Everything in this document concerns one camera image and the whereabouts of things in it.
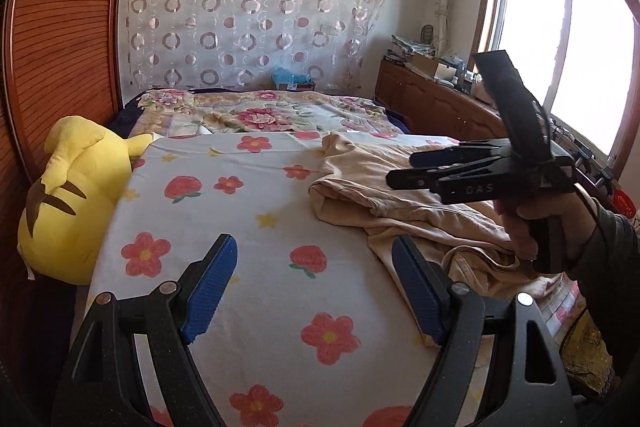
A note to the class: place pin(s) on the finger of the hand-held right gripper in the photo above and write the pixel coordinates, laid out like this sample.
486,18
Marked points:
460,153
450,182

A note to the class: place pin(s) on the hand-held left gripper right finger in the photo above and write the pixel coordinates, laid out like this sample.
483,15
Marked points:
417,293

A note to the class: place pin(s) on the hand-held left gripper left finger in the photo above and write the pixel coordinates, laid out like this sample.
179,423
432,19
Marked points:
212,292

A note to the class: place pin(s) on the beige printed t-shirt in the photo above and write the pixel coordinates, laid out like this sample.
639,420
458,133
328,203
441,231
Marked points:
360,187

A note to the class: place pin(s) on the person's right forearm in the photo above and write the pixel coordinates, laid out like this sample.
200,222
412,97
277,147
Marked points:
610,287

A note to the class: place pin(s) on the person's right hand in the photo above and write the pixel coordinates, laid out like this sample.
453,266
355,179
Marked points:
525,219

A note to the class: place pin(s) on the brown wooden cabinet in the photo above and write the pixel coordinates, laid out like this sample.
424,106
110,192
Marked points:
425,97

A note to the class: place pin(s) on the white flower print bedsheet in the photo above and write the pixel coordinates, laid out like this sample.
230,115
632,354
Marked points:
250,232

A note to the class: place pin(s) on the open cardboard box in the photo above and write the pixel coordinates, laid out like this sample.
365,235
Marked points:
432,67

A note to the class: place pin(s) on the stack of folded cloths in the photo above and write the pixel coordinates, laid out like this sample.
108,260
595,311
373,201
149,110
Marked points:
410,44

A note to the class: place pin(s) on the bright window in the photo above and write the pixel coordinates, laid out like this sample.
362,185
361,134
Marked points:
590,57

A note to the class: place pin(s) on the yellow plush toy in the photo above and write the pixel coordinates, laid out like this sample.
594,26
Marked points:
65,217

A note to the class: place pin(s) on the beige rose print blanket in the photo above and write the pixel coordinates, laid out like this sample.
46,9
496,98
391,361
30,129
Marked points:
260,114

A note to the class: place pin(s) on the blue plastic bag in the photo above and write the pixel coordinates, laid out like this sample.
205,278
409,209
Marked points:
290,77

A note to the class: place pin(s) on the sheer circle pattern curtain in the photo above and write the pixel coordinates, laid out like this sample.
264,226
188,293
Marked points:
240,7

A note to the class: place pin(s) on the wooden slatted wardrobe door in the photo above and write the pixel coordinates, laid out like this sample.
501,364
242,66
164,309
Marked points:
60,57

